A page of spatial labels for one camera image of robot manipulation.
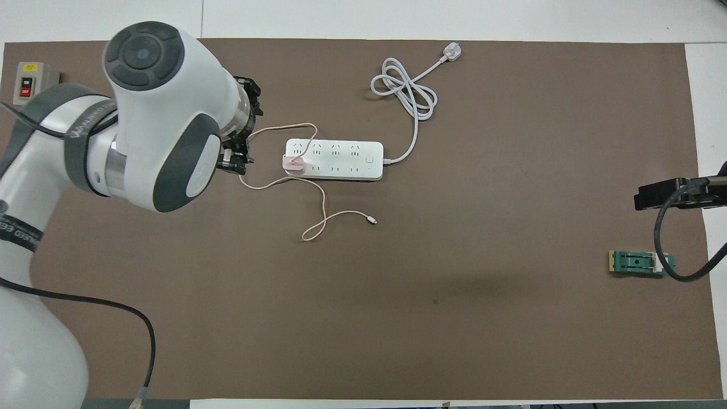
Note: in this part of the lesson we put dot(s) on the green knife switch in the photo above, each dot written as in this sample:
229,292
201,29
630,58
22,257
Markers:
630,263

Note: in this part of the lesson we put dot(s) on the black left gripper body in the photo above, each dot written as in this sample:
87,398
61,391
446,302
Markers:
241,142

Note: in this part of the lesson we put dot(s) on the grey on-off switch box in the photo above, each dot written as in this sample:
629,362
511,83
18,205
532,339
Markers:
34,79

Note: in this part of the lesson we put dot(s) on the white power strip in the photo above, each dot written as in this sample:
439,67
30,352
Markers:
341,160

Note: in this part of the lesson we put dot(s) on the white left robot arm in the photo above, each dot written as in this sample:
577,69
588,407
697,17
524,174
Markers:
159,113

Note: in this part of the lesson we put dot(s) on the pink usb charger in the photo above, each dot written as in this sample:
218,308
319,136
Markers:
294,165

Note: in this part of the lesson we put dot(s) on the brown table mat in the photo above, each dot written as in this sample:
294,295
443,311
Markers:
397,312

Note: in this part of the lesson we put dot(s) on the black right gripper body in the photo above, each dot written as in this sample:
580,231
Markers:
653,196

